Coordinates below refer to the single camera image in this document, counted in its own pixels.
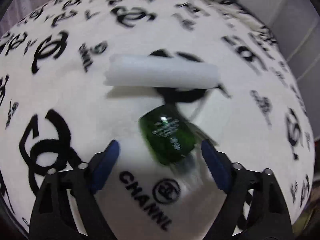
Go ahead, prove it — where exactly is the dark green glass bottle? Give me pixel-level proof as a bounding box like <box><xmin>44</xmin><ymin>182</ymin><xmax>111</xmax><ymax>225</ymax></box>
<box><xmin>139</xmin><ymin>104</ymin><xmax>196</xmax><ymax>166</ymax></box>

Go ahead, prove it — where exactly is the white blanket with black logos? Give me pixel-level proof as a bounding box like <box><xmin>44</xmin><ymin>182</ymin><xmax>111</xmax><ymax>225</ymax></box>
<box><xmin>1</xmin><ymin>0</ymin><xmax>315</xmax><ymax>239</ymax></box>

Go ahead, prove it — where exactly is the white cylinder tube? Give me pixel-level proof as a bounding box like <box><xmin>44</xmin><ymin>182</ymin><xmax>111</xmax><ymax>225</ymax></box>
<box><xmin>105</xmin><ymin>54</ymin><xmax>221</xmax><ymax>89</ymax></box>

